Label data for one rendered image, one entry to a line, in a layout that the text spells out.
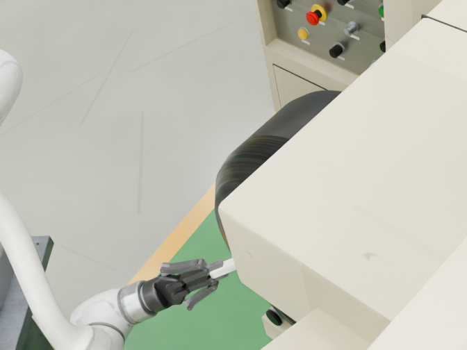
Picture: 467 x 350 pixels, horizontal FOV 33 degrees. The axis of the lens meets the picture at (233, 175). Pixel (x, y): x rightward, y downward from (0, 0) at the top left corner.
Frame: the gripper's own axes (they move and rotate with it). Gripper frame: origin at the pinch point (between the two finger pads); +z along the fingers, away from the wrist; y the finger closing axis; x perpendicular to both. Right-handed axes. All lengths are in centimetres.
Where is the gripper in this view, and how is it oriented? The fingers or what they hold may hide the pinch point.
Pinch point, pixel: (225, 267)
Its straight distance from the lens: 175.0
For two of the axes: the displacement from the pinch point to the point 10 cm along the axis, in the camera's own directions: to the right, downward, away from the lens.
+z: 8.5, -3.8, -3.7
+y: 5.1, 7.9, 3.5
